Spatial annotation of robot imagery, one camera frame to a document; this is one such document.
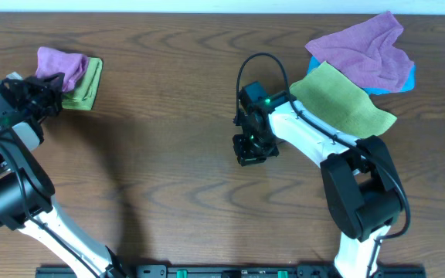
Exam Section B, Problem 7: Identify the blue cloth under pile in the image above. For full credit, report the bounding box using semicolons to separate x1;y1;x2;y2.
307;56;416;95

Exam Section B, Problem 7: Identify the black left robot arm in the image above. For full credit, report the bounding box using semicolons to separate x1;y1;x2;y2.
0;73;130;277

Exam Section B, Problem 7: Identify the folded light green cloth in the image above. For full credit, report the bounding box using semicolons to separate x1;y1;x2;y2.
62;58;104;111

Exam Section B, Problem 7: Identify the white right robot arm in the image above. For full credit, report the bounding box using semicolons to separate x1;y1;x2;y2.
233;82;407;277

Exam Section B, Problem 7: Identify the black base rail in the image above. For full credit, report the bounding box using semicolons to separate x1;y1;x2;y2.
35;264;427;278

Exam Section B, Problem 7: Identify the olive green flat cloth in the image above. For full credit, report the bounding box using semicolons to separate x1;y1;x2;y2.
290;62;397;138

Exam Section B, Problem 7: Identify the purple crumpled cloth on pile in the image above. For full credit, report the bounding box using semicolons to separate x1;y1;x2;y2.
305;12;416;93

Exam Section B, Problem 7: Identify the purple cloth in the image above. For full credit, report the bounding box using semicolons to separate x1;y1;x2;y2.
36;46;89;93
305;12;416;93

